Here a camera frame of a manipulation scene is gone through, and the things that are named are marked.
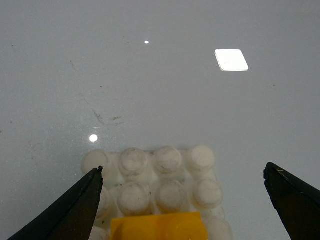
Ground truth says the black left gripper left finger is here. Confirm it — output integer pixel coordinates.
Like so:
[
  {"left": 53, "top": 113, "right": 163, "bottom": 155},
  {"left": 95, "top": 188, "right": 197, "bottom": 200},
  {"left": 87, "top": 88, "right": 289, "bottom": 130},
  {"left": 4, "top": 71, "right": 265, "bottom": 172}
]
[{"left": 10, "top": 166, "right": 103, "bottom": 240}]

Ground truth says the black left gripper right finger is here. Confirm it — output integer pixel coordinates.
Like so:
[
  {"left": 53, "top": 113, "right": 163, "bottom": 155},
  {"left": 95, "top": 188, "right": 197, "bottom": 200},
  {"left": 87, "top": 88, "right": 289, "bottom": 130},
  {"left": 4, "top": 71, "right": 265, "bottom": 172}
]
[{"left": 263, "top": 162, "right": 320, "bottom": 240}]

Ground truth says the yellow block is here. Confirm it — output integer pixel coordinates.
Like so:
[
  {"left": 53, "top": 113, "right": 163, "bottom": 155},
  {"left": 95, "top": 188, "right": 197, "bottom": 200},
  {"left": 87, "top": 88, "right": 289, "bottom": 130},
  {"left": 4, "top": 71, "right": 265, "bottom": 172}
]
[{"left": 110, "top": 212, "right": 209, "bottom": 240}]

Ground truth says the white studded base plate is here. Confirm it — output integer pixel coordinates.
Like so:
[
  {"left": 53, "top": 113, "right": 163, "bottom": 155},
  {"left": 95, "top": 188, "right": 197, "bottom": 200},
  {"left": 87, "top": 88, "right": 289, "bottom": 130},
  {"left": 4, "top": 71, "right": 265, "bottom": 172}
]
[{"left": 81, "top": 145, "right": 233, "bottom": 240}]

